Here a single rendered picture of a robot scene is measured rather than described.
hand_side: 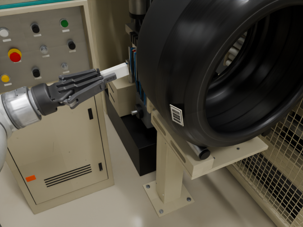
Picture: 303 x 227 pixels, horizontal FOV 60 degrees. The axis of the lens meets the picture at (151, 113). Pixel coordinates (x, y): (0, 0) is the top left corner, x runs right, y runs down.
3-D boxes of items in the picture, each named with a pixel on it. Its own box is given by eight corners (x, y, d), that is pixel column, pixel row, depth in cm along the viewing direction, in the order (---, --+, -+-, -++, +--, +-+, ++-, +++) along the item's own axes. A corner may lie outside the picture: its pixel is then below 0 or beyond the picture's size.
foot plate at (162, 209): (142, 185, 188) (142, 183, 186) (175, 173, 197) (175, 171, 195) (158, 218, 169) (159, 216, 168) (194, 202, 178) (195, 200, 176)
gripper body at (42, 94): (30, 100, 57) (71, 84, 59) (27, 81, 63) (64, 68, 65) (44, 124, 62) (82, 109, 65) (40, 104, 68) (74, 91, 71)
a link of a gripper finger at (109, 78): (95, 79, 65) (98, 84, 63) (114, 72, 66) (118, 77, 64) (97, 83, 66) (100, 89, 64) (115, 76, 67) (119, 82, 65)
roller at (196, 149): (158, 97, 114) (166, 97, 116) (154, 105, 116) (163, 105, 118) (203, 151, 89) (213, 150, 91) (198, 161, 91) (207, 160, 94)
